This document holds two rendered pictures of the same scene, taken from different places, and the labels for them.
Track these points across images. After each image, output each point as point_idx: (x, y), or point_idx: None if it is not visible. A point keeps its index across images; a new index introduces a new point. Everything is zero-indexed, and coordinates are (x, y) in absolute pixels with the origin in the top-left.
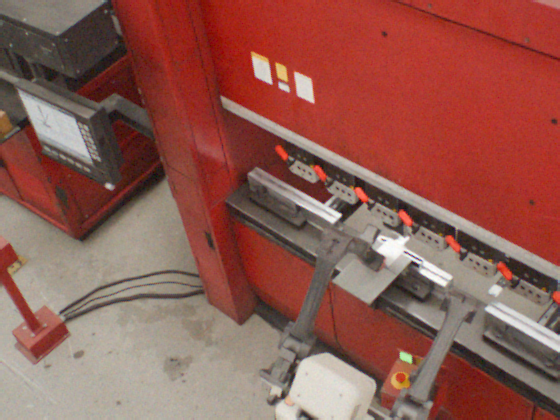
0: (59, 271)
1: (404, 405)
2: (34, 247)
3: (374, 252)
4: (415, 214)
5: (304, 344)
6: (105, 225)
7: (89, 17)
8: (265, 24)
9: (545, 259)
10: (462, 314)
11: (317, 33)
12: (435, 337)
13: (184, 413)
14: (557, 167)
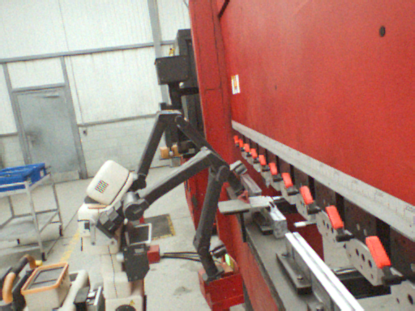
0: (181, 242)
1: (128, 195)
2: (183, 232)
3: (239, 183)
4: (259, 151)
5: (136, 176)
6: (216, 235)
7: (174, 57)
8: (230, 52)
9: (285, 144)
10: (200, 156)
11: (235, 38)
12: (256, 257)
13: (162, 309)
14: (275, 36)
